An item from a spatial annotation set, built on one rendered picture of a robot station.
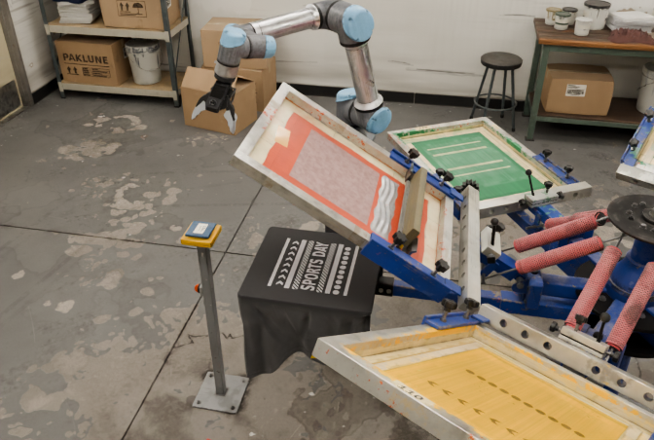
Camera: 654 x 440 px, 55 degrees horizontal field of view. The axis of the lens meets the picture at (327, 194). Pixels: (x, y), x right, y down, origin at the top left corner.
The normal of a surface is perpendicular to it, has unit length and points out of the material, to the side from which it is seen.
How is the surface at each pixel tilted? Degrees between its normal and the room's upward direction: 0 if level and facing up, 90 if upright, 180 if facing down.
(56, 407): 0
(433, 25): 90
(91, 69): 90
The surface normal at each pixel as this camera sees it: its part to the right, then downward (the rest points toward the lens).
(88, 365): 0.00, -0.85
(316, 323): -0.20, 0.59
